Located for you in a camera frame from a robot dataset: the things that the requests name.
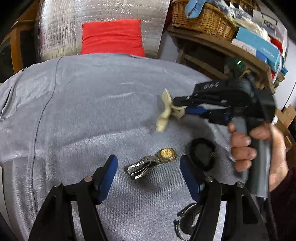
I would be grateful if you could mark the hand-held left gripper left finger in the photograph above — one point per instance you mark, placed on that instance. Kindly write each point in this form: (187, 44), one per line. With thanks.
(107, 178)

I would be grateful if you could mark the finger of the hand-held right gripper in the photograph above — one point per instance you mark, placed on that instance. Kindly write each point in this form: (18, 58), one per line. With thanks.
(195, 110)
(203, 100)

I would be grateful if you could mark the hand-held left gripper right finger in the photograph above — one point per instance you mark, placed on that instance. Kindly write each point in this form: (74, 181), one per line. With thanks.
(188, 178)

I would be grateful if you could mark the black scrunchie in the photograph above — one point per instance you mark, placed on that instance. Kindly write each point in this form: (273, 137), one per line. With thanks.
(208, 162)

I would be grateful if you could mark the gold face metal watch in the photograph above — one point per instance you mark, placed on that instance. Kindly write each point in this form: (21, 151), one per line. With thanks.
(166, 154)

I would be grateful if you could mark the beige hair claw clip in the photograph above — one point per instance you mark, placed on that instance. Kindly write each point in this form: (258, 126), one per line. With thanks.
(163, 120)

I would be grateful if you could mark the black cuff bangle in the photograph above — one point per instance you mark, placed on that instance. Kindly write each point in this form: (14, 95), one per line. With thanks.
(185, 222)

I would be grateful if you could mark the person's right hand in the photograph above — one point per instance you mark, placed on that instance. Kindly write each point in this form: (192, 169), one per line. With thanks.
(242, 148)

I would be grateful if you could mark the wooden side table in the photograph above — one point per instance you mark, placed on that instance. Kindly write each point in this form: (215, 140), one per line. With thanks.
(208, 41)

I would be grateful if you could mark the blue cardboard box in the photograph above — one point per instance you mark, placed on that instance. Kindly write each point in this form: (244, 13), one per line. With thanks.
(254, 39)

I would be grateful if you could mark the white plastic bag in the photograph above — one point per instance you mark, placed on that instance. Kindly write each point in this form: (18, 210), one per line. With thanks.
(256, 27)

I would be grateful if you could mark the grey cloth cover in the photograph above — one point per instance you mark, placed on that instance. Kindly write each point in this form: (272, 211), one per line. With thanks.
(92, 104)

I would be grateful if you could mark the wicker basket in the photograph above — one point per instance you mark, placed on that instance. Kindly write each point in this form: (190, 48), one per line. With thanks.
(208, 23)

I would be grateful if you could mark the light blue cloth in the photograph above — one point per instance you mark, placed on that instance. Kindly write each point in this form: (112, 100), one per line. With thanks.
(193, 8)

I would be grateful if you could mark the red cushion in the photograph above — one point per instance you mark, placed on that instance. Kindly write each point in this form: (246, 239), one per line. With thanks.
(111, 37)

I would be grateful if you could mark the silver foil insulation sheet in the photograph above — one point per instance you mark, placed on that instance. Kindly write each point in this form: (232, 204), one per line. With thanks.
(57, 27)

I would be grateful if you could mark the wooden frame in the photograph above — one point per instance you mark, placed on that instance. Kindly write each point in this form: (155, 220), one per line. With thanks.
(13, 51)

